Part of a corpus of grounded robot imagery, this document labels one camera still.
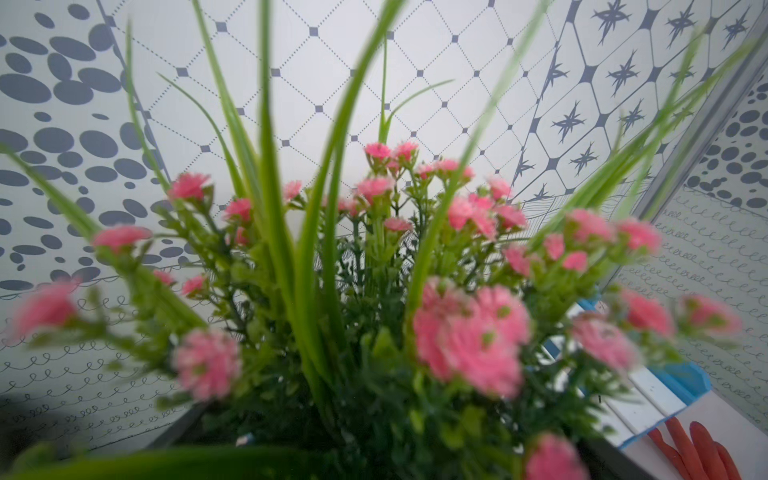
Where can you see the red rubber work glove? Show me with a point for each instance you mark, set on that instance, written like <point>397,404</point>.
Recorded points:
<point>695,455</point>

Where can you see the blue white wooden plant rack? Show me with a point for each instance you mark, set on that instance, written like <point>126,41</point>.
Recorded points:
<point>651,395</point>

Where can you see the pink baby's breath potted plant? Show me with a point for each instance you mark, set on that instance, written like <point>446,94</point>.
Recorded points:
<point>413,330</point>

